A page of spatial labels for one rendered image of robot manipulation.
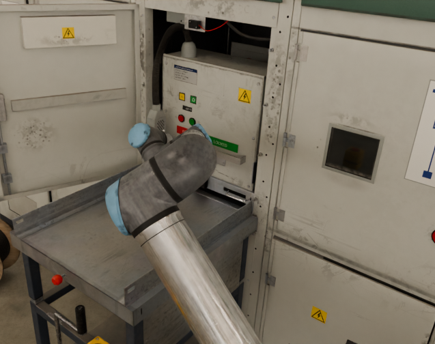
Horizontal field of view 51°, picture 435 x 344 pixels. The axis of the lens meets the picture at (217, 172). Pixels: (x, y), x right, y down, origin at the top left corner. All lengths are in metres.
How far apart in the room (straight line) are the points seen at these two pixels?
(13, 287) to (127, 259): 1.43
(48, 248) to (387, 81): 1.21
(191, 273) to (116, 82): 1.21
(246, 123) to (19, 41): 0.88
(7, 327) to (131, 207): 1.79
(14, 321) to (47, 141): 1.10
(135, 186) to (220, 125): 0.91
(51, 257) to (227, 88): 0.87
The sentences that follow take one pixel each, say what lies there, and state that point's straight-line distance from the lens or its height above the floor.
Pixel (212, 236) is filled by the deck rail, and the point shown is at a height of 0.88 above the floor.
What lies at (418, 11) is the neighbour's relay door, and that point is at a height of 1.67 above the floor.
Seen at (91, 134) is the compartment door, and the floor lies 1.05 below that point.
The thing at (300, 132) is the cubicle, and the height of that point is 1.25.
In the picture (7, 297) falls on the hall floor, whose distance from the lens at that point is 2.85.
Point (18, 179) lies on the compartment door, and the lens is 2.01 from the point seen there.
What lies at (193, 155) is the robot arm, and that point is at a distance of 0.97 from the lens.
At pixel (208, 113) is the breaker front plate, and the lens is 1.85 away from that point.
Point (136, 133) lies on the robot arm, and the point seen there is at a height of 1.20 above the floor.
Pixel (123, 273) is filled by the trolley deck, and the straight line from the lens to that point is 1.51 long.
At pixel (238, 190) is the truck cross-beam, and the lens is 1.86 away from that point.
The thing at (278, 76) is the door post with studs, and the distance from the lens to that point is 1.59.
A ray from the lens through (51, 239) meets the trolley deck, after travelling 1.71.
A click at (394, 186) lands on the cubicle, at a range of 1.51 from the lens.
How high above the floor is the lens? 1.78
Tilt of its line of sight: 26 degrees down
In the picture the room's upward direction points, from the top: 4 degrees clockwise
